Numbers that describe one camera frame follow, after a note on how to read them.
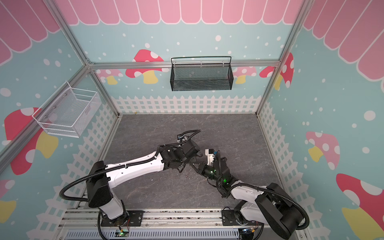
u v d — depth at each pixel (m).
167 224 0.74
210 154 0.77
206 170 0.72
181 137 0.70
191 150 0.59
